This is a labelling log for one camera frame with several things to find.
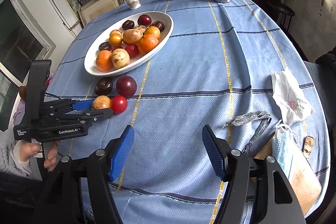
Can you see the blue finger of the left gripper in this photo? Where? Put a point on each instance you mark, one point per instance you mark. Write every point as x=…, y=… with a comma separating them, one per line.
x=96, y=115
x=83, y=105

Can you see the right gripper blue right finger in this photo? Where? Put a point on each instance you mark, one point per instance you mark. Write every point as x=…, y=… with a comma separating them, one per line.
x=216, y=149

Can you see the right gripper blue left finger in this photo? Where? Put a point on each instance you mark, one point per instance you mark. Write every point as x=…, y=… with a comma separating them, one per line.
x=120, y=152

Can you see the dark brown passion fruit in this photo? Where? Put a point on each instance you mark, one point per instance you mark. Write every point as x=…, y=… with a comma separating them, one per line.
x=104, y=86

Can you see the dark purple plum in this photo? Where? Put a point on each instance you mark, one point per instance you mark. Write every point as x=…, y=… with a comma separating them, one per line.
x=126, y=86

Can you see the large yellow brown melon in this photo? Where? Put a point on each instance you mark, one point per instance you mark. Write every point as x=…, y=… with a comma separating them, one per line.
x=120, y=58

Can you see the dark red plum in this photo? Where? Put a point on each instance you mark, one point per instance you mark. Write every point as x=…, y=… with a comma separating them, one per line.
x=144, y=20

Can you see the person's left hand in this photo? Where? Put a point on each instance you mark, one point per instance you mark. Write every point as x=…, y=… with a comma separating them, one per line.
x=30, y=149

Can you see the small striped brown fruit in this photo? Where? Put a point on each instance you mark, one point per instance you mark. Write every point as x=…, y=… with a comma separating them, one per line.
x=101, y=102

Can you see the red tomato right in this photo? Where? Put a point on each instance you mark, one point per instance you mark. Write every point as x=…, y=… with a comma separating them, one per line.
x=118, y=104

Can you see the red tomato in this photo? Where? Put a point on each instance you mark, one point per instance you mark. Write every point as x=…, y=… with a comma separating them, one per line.
x=132, y=50
x=118, y=104

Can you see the white oval plate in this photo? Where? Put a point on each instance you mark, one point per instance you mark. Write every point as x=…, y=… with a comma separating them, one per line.
x=102, y=43

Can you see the large orange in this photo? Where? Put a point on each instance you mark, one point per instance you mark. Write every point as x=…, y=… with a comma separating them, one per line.
x=104, y=60

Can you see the blue face mask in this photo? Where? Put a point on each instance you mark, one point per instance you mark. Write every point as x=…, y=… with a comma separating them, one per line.
x=287, y=153

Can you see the small orange tangerine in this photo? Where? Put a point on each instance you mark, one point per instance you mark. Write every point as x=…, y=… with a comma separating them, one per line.
x=115, y=39

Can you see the red tomato centre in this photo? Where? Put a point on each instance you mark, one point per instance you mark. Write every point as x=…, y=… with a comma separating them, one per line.
x=132, y=50

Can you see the small tan fruit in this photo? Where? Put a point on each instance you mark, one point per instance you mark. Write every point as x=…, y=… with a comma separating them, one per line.
x=116, y=32

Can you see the yellow brown pear melon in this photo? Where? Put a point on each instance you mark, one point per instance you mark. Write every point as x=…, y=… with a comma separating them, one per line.
x=132, y=36

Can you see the blue checked tablecloth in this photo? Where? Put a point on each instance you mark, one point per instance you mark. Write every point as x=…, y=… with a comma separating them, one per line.
x=217, y=64

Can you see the orange tangerine on plate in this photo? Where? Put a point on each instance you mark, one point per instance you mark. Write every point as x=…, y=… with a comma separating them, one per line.
x=147, y=43

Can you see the white plastic bag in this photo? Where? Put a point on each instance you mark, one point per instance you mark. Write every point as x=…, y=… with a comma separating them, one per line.
x=289, y=97

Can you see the dark chestnut fruit left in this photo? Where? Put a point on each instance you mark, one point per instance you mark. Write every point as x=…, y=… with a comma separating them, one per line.
x=128, y=24

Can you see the dark chestnut fruit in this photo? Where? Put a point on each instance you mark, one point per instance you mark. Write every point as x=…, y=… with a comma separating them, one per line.
x=158, y=24
x=128, y=24

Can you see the striped yellow melon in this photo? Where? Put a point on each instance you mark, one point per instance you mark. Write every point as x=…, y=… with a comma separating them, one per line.
x=141, y=28

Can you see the yellow orange citrus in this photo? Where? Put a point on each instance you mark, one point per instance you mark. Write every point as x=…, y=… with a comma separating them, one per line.
x=152, y=30

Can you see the dark chestnut fruit right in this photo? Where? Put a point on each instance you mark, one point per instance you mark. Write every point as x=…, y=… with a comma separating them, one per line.
x=158, y=24

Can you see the wooden picture frame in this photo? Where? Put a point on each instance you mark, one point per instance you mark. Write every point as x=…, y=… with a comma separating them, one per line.
x=95, y=8

